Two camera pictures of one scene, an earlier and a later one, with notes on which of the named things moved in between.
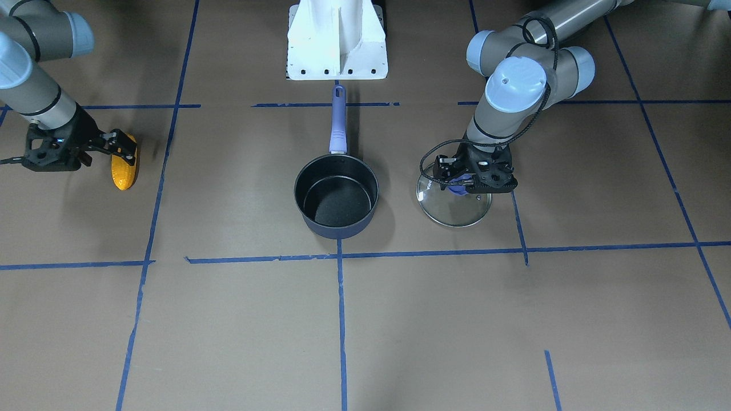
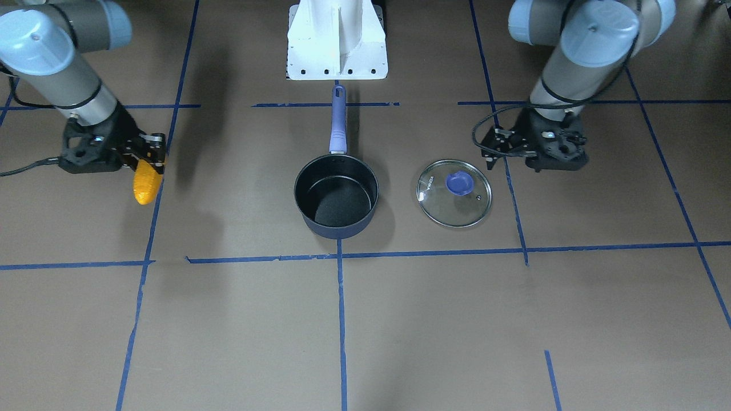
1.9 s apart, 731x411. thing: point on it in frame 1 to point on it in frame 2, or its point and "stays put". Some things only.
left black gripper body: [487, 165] to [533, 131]
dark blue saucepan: [337, 194] stays put
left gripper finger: [448, 173] to [498, 139]
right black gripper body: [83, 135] to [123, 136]
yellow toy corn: [123, 173] to [147, 181]
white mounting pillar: [337, 40] stays put
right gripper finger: [117, 142] to [153, 144]
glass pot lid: [448, 209] stays put
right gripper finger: [128, 154] to [159, 165]
